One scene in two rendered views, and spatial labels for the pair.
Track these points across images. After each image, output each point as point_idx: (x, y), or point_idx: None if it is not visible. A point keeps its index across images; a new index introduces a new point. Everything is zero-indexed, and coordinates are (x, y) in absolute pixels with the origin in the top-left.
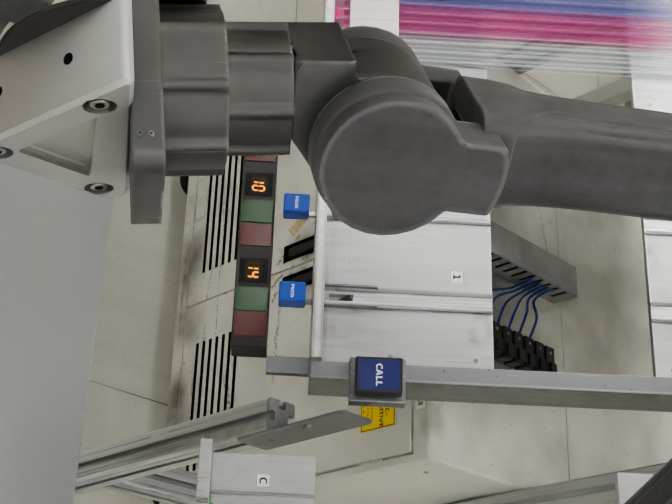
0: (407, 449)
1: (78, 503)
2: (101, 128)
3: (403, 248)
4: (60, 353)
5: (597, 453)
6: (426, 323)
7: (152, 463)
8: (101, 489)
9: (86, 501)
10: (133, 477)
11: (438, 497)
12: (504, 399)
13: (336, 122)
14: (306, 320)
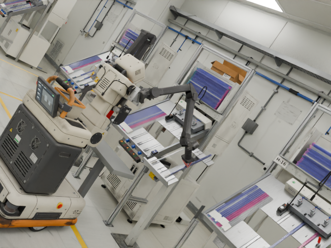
0: None
1: (119, 223)
2: (138, 95)
3: (147, 144)
4: (121, 163)
5: None
6: (155, 148)
7: (133, 187)
8: (121, 221)
9: (120, 223)
10: (131, 194)
11: None
12: (168, 151)
13: (151, 90)
14: None
